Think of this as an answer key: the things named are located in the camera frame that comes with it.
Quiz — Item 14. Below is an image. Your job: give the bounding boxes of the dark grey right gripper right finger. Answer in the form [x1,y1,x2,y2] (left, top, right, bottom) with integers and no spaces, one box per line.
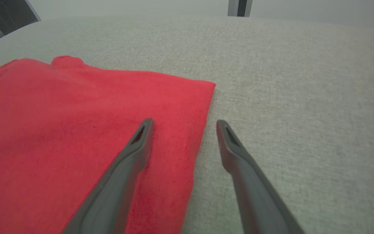
[216,120,304,234]

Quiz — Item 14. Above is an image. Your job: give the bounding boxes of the grey metal frame post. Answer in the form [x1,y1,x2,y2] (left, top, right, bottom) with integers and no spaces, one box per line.
[228,0,253,17]

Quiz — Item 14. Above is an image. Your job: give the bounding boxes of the red basketball jersey white sleeves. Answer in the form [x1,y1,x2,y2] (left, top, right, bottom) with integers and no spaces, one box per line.
[0,55,216,234]

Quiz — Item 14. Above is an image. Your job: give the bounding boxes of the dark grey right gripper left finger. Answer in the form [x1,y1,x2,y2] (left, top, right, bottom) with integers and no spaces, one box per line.
[62,118,155,234]

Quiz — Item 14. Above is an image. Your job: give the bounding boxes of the dark glass panel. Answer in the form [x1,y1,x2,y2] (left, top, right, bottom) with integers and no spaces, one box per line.
[0,0,41,50]

